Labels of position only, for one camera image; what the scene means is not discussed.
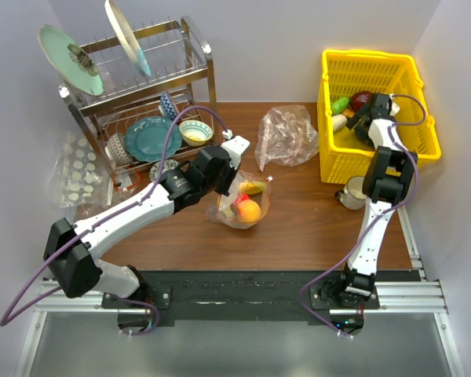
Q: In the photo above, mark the brown toy cookie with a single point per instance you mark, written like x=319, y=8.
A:
x=348, y=113

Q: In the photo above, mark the white toy food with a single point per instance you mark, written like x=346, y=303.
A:
x=338, y=122

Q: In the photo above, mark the yellow plastic basket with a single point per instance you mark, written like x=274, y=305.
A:
x=345, y=72

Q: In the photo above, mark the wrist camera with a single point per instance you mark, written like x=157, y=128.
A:
x=395, y=108
x=236, y=148

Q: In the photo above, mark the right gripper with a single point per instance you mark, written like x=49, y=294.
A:
x=359, y=129

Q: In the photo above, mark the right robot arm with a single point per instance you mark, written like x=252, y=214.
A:
x=385, y=185

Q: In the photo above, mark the beige and blue plate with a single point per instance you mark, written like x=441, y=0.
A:
x=126, y=37

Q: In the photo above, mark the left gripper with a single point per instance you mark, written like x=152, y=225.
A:
x=231, y=173

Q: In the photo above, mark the grey patterned bowl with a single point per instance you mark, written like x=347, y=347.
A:
x=115, y=150

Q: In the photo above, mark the yellow toy banana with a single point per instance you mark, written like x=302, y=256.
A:
x=252, y=187

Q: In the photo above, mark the metal dish rack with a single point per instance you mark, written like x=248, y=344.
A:
x=179, y=55

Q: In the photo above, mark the green toy vegetable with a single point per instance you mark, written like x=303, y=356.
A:
x=338, y=106

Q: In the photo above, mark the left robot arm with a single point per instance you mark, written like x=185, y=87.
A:
x=74, y=252

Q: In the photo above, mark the blue zigzag bowl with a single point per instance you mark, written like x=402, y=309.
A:
x=167, y=107

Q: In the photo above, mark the aluminium frame rail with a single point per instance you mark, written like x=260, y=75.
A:
x=407, y=336

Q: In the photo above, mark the mint green flower plate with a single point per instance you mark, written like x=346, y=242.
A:
x=73, y=64

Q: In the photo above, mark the crumpled pink printed bag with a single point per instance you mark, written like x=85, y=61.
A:
x=286, y=136

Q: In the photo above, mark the clear zip top bag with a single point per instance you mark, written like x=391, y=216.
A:
x=223, y=209

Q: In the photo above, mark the polka dot plastic bag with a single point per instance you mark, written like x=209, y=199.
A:
x=80, y=186

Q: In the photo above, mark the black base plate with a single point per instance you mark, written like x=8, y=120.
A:
x=244, y=296

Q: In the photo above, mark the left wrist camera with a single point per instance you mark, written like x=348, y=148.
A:
x=236, y=148

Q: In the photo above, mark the teal scalloped plate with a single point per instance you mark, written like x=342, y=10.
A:
x=144, y=140

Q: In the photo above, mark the yellow inside patterned bowl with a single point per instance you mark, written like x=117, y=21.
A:
x=195, y=133

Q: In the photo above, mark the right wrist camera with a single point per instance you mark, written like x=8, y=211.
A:
x=395, y=108

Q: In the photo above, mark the dark red toy fruit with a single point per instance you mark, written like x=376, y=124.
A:
x=359, y=99

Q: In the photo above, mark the white enamel mug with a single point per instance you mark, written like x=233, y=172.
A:
x=352, y=196

